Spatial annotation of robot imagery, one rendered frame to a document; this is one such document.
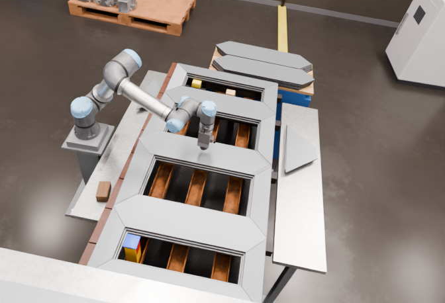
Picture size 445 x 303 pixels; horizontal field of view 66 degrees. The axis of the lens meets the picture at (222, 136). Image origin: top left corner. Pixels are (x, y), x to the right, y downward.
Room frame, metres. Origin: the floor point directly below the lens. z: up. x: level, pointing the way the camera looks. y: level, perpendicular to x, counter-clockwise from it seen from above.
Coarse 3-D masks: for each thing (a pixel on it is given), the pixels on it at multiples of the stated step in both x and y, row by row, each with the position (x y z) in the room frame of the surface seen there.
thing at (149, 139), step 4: (156, 132) 1.33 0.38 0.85; (148, 136) 1.29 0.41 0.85; (152, 136) 1.29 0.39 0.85; (144, 140) 1.25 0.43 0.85; (148, 140) 1.26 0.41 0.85; (152, 140) 1.26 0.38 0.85; (144, 144) 1.22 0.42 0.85; (148, 144) 1.23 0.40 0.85; (152, 144) 1.23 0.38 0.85; (148, 148) 1.20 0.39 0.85; (148, 152) 1.17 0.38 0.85
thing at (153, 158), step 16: (208, 80) 1.93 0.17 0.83; (224, 80) 1.94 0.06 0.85; (256, 144) 1.40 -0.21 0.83; (160, 160) 1.15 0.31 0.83; (176, 160) 1.16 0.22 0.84; (144, 176) 1.01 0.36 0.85; (240, 176) 1.15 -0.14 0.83; (160, 240) 0.70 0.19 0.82; (176, 240) 0.71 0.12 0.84; (240, 256) 0.69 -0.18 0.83; (176, 272) 0.57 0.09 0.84; (240, 272) 0.62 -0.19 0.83
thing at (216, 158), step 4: (216, 144) 1.32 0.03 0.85; (220, 144) 1.33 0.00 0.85; (224, 144) 1.33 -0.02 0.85; (212, 148) 1.29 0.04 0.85; (216, 148) 1.29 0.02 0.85; (220, 148) 1.30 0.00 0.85; (224, 148) 1.30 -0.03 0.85; (212, 152) 1.26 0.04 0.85; (216, 152) 1.26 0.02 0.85; (220, 152) 1.27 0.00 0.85; (212, 156) 1.23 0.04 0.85; (216, 156) 1.23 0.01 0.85; (220, 156) 1.24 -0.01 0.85; (212, 160) 1.20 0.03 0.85; (216, 160) 1.20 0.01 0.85; (220, 160) 1.21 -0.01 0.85; (208, 164) 1.17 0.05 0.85; (212, 164) 1.17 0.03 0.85; (216, 164) 1.18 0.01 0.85; (220, 164) 1.18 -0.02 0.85
